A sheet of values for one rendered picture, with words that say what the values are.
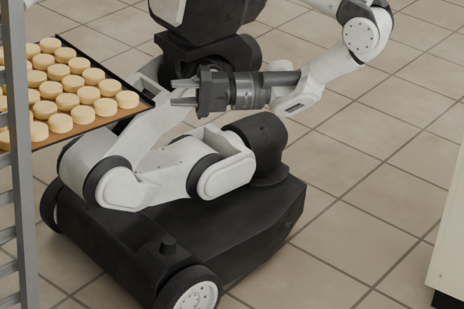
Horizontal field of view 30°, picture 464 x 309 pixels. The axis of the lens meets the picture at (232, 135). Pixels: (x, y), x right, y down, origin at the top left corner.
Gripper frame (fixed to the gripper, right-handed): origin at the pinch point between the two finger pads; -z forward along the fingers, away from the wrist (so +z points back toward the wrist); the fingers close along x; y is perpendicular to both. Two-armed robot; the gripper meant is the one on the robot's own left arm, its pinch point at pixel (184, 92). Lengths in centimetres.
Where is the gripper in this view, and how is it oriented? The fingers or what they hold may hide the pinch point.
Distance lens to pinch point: 194.5
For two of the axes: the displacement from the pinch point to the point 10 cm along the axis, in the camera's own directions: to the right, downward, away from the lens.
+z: 9.7, -0.4, 2.2
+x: 0.8, -8.4, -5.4
